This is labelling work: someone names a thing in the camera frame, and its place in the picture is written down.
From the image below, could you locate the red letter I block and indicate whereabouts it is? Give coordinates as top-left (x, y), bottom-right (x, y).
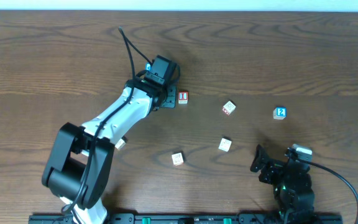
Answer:
top-left (178, 91), bottom-right (189, 104)

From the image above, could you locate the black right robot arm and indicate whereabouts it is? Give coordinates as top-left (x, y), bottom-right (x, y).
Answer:
top-left (250, 144), bottom-right (314, 223)

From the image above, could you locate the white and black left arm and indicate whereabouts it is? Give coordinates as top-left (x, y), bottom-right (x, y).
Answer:
top-left (42, 55), bottom-right (181, 223)

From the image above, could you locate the blue letter P block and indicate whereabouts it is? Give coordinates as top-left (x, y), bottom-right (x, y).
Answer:
top-left (145, 63), bottom-right (151, 71)

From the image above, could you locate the plain wooden block right centre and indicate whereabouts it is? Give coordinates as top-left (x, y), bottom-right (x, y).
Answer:
top-left (218, 138), bottom-right (232, 152)

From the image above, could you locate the plain wooden block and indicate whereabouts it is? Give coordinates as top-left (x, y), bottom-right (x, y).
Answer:
top-left (115, 137), bottom-right (127, 151)
top-left (218, 138), bottom-right (232, 152)
top-left (172, 152), bottom-right (185, 166)

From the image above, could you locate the blue number 2 block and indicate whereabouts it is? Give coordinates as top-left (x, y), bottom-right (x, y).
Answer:
top-left (273, 107), bottom-right (287, 119)

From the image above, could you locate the plain wooden block bottom centre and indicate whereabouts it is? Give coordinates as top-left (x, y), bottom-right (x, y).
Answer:
top-left (172, 152), bottom-right (185, 166)

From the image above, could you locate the red edged tilted wooden block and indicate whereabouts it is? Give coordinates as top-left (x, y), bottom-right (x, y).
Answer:
top-left (223, 100), bottom-right (236, 116)

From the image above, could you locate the plain wooden block left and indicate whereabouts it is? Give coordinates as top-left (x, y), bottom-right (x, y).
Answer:
top-left (115, 137), bottom-right (127, 151)

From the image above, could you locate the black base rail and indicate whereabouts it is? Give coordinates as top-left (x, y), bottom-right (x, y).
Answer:
top-left (28, 213), bottom-right (343, 224)

